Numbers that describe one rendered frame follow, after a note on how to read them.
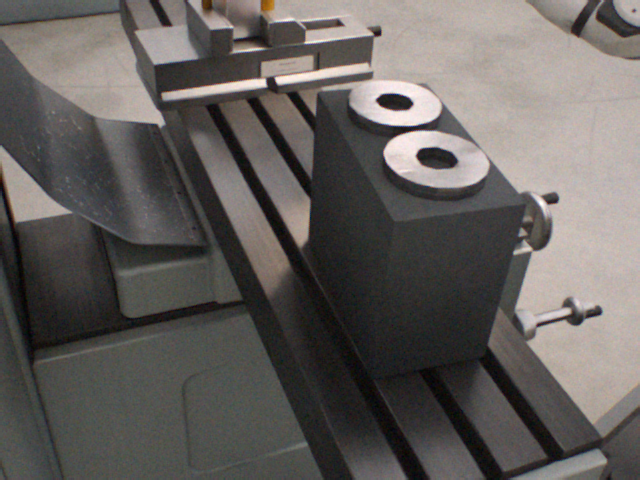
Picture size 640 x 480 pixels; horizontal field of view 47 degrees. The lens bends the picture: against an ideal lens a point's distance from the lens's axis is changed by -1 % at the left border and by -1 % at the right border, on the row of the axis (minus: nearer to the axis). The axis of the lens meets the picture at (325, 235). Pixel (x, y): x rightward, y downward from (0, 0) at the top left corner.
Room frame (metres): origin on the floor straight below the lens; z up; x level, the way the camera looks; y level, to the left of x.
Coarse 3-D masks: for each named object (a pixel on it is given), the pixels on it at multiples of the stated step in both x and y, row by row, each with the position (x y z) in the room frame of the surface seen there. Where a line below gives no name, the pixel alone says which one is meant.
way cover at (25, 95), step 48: (0, 48) 0.91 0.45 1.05; (0, 96) 0.76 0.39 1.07; (48, 96) 0.93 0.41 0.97; (0, 144) 0.65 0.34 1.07; (48, 144) 0.79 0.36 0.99; (96, 144) 0.90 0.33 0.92; (144, 144) 0.95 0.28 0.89; (48, 192) 0.67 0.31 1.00; (96, 192) 0.76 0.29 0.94; (144, 192) 0.82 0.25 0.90; (144, 240) 0.71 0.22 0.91; (192, 240) 0.74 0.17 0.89
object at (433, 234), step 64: (320, 128) 0.65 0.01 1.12; (384, 128) 0.60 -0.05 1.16; (448, 128) 0.62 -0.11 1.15; (320, 192) 0.64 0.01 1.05; (384, 192) 0.51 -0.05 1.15; (448, 192) 0.50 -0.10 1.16; (512, 192) 0.52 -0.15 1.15; (320, 256) 0.63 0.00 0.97; (384, 256) 0.47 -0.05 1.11; (448, 256) 0.49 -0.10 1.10; (384, 320) 0.47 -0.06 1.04; (448, 320) 0.49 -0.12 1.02
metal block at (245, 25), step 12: (216, 0) 1.07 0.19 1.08; (228, 0) 1.03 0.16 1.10; (240, 0) 1.03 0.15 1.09; (252, 0) 1.04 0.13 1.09; (228, 12) 1.03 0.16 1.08; (240, 12) 1.03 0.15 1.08; (252, 12) 1.04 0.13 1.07; (240, 24) 1.03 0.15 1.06; (252, 24) 1.04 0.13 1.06; (240, 36) 1.03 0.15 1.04
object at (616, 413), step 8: (632, 392) 0.98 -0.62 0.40; (624, 400) 0.96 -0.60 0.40; (632, 400) 0.96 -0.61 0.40; (616, 408) 0.93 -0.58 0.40; (624, 408) 0.94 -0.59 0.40; (632, 408) 0.94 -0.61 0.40; (608, 416) 0.91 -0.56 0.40; (616, 416) 0.91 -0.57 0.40; (624, 416) 0.92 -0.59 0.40; (600, 424) 0.89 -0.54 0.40; (608, 424) 0.89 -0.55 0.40; (616, 424) 0.90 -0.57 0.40; (600, 432) 0.87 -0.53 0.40; (608, 432) 0.88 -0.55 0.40
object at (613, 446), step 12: (636, 408) 0.79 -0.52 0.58; (624, 420) 0.76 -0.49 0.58; (636, 420) 0.75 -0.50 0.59; (612, 432) 0.73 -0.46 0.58; (624, 432) 0.73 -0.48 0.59; (636, 432) 0.73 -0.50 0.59; (612, 444) 0.70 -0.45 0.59; (624, 444) 0.70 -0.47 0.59; (636, 444) 0.70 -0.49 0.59; (612, 456) 0.66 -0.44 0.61; (624, 456) 0.68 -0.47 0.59; (636, 456) 0.68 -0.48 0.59; (612, 468) 0.64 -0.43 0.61; (624, 468) 0.65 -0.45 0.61; (636, 468) 0.66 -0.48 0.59
